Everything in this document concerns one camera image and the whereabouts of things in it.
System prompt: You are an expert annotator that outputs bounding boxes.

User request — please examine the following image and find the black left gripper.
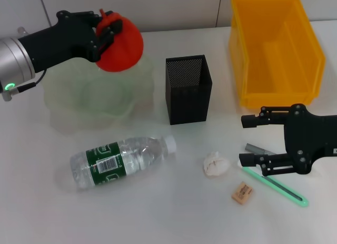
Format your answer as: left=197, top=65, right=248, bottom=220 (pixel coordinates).
left=19, top=9, right=124, bottom=73

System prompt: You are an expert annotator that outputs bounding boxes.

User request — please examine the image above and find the clear green-label water bottle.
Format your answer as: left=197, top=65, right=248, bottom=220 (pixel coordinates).
left=70, top=135, right=177, bottom=191

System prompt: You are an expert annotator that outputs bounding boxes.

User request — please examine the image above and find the red orange fruit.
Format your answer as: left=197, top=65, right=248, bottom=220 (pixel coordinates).
left=95, top=8, right=144, bottom=72

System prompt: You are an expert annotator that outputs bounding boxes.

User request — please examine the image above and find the white paper ball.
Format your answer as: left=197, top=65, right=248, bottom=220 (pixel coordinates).
left=202, top=151, right=231, bottom=178

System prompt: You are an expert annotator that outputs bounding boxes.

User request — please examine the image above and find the mint green utility knife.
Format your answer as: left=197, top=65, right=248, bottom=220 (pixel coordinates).
left=236, top=159, right=309, bottom=208

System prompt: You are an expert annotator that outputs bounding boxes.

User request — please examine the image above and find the tan eraser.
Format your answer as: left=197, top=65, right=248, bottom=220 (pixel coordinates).
left=231, top=182, right=255, bottom=205

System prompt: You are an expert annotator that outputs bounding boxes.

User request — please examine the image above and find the yellow plastic bin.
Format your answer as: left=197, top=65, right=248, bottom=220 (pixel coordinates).
left=227, top=0, right=326, bottom=109

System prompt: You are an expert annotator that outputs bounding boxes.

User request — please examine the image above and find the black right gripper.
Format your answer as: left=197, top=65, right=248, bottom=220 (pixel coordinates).
left=239, top=103, right=337, bottom=177

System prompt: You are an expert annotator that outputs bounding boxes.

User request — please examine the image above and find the clear glass fruit plate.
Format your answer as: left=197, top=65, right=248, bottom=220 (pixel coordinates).
left=43, top=53, right=156, bottom=136

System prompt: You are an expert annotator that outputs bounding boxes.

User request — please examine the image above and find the grey glitter pen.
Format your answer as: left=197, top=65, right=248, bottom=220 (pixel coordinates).
left=244, top=143, right=276, bottom=155

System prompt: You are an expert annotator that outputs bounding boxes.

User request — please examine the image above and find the black mesh pen holder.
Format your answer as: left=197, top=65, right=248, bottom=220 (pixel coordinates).
left=165, top=54, right=213, bottom=125

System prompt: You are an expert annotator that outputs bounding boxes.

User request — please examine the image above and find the left gripper cable with plugs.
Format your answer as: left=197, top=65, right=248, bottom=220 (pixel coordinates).
left=1, top=26, right=46, bottom=102

